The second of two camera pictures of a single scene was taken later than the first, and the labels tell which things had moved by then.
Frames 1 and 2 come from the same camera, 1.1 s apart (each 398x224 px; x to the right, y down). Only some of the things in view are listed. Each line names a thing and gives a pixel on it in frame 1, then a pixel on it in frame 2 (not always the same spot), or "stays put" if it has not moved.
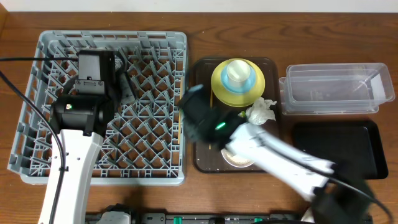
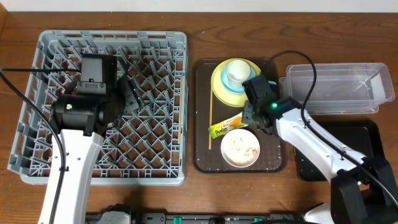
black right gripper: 194,132 to 248,114
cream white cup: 239,74 stays put
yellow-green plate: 237,100 stays put
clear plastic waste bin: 335,88 stays put
